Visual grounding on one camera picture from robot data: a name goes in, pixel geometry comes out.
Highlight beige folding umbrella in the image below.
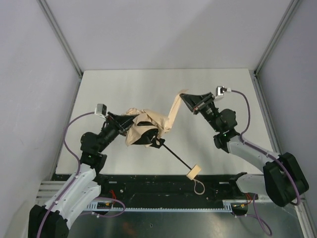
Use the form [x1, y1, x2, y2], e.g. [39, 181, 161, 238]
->
[125, 88, 206, 195]

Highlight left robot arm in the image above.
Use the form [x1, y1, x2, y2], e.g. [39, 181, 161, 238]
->
[27, 113, 135, 238]

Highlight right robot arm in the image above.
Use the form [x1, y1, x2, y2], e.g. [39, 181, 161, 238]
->
[180, 87, 309, 207]

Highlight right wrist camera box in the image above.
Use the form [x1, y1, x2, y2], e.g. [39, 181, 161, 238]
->
[214, 86, 232, 101]

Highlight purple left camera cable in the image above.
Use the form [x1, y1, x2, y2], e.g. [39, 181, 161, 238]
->
[37, 111, 126, 238]

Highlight purple camera cable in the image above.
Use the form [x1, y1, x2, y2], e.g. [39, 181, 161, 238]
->
[37, 111, 126, 238]
[227, 89, 305, 236]

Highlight grey cable duct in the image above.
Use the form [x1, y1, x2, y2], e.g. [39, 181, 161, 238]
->
[86, 199, 253, 212]

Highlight right aluminium frame post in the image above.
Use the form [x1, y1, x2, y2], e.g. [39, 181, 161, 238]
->
[254, 0, 303, 76]

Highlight aluminium frame post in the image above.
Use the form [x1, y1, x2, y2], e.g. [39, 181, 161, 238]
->
[36, 0, 84, 76]
[254, 0, 303, 76]

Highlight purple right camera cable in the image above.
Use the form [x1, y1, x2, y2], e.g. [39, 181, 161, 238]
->
[227, 89, 305, 236]

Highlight left aluminium frame post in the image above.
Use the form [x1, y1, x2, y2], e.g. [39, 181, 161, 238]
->
[36, 0, 84, 76]

